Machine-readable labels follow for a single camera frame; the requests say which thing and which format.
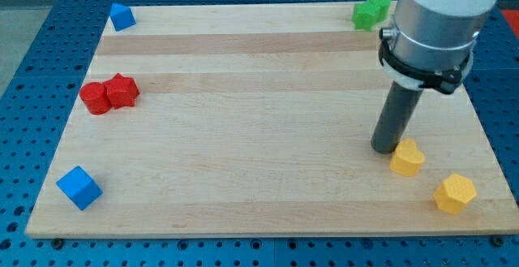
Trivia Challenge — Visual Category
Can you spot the blue cube block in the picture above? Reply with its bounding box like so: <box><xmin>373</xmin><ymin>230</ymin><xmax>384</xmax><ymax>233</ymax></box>
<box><xmin>56</xmin><ymin>166</ymin><xmax>103</xmax><ymax>211</ymax></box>

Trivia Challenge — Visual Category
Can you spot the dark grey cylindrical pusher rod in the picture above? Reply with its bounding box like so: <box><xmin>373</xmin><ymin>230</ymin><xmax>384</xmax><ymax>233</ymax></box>
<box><xmin>371</xmin><ymin>82</ymin><xmax>422</xmax><ymax>154</ymax></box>

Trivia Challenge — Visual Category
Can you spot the black cable clamp ring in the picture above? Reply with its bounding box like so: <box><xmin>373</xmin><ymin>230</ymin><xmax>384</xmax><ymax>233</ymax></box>
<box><xmin>378</xmin><ymin>27</ymin><xmax>474</xmax><ymax>96</ymax></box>

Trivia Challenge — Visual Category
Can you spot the yellow heart block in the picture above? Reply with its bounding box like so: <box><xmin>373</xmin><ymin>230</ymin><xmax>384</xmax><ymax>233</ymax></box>
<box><xmin>389</xmin><ymin>138</ymin><xmax>426</xmax><ymax>177</ymax></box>

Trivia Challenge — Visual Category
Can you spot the blue triangle block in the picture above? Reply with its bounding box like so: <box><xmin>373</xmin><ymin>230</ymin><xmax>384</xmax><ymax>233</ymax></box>
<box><xmin>109</xmin><ymin>2</ymin><xmax>136</xmax><ymax>32</ymax></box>

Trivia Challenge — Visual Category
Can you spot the red cylinder block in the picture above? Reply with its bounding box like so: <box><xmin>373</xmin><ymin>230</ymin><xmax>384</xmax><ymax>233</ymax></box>
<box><xmin>79</xmin><ymin>82</ymin><xmax>112</xmax><ymax>115</ymax></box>

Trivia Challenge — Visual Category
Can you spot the yellow hexagon block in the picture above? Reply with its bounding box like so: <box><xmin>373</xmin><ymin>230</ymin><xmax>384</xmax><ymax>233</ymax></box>
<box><xmin>433</xmin><ymin>174</ymin><xmax>478</xmax><ymax>215</ymax></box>

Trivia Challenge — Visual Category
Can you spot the red star block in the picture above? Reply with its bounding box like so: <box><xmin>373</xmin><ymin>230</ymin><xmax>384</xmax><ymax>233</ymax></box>
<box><xmin>102</xmin><ymin>73</ymin><xmax>139</xmax><ymax>109</ymax></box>

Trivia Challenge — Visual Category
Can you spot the green star block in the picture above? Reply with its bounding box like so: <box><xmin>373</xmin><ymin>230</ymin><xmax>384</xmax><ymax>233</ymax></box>
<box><xmin>351</xmin><ymin>1</ymin><xmax>380</xmax><ymax>31</ymax></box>

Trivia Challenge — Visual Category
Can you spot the light wooden board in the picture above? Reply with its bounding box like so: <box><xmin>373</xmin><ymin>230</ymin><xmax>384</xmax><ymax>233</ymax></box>
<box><xmin>25</xmin><ymin>2</ymin><xmax>518</xmax><ymax>239</ymax></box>

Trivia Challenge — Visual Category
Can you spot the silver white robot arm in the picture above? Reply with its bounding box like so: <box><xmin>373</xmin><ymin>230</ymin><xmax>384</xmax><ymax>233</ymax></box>
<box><xmin>379</xmin><ymin>0</ymin><xmax>497</xmax><ymax>94</ymax></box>

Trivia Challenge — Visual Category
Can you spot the green cylinder block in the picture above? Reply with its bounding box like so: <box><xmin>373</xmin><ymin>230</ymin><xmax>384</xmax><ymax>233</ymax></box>
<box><xmin>369</xmin><ymin>0</ymin><xmax>392</xmax><ymax>22</ymax></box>

